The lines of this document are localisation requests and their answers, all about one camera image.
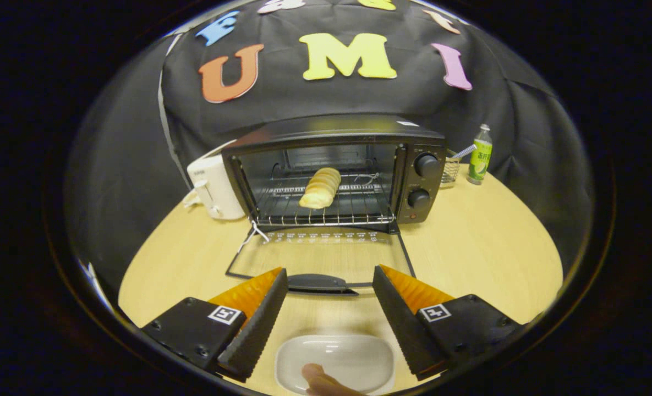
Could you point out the golden bread roll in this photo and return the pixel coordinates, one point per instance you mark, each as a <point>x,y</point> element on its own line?
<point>320,188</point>

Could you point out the white and blue sheet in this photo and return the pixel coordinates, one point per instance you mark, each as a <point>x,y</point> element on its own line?
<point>96,283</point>

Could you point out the black toaster oven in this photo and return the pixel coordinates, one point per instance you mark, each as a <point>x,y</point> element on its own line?
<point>425,187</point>

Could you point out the white plate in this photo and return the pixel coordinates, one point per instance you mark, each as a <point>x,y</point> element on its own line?
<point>348,352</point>

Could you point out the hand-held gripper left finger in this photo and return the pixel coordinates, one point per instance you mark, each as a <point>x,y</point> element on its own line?
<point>257,330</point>

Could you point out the green label bottle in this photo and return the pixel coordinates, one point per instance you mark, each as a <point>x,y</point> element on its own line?
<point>480,157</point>

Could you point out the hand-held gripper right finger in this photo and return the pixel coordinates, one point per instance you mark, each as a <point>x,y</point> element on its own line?
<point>403,330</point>

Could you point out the white toaster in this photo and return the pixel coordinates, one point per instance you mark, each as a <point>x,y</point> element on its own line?
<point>215,190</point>

